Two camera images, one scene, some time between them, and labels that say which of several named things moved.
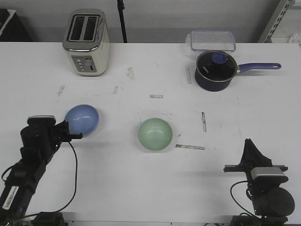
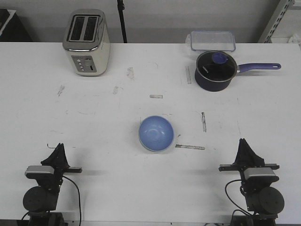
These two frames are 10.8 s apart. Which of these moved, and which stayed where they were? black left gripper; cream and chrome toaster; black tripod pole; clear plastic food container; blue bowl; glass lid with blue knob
Moved: blue bowl; black left gripper
Stayed: cream and chrome toaster; clear plastic food container; glass lid with blue knob; black tripod pole
